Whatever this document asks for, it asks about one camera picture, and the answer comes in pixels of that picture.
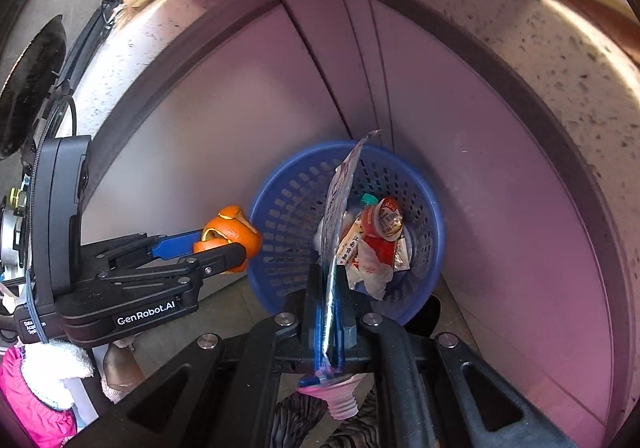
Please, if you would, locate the person's left forearm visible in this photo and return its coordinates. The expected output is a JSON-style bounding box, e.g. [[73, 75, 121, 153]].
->
[[0, 344, 79, 448]]

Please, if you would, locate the blue plastic basket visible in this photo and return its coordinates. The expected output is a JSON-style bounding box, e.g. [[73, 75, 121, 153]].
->
[[248, 140, 446, 327]]

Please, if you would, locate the red cup white lid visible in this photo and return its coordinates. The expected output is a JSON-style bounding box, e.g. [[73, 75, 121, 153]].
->
[[362, 195, 406, 242]]

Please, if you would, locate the person's left hand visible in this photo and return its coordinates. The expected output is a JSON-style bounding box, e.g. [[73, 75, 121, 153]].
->
[[20, 335, 147, 410]]

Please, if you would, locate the orange peel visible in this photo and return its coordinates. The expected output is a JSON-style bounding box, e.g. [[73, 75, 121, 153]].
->
[[192, 205, 264, 274]]

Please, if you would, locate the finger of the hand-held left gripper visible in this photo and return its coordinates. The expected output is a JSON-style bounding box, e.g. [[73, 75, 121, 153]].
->
[[75, 243, 249, 302], [80, 229, 209, 274]]

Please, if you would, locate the clear plastic bottle green cap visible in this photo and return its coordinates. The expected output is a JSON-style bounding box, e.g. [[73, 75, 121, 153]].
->
[[360, 193, 416, 274]]

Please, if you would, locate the cabinet door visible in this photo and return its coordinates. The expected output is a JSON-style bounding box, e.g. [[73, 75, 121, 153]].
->
[[81, 2, 362, 251], [369, 0, 617, 440]]

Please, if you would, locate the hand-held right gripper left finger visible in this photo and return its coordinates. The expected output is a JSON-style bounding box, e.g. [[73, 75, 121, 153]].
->
[[65, 264, 332, 448]]

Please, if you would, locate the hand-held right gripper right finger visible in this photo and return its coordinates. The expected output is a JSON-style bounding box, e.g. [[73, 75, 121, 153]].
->
[[334, 267, 577, 448]]

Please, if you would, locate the toothpaste tube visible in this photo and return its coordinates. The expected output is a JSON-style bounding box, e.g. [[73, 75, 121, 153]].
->
[[297, 128, 384, 422]]

